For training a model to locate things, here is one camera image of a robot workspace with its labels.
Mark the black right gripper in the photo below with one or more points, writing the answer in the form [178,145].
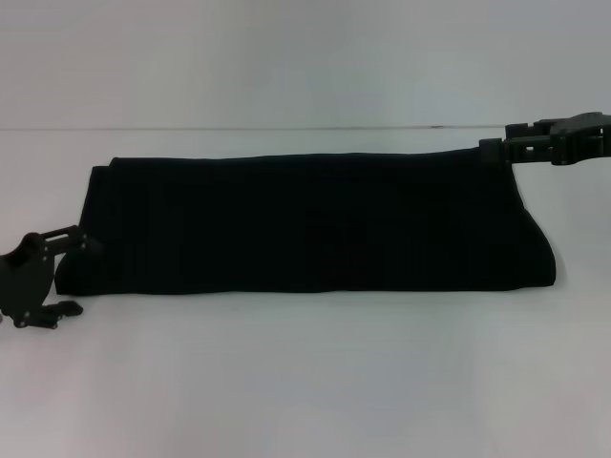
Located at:
[582,138]

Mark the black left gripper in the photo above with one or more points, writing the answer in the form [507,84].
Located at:
[26,276]

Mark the black shirt with FREE print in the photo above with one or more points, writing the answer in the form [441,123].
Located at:
[296,224]

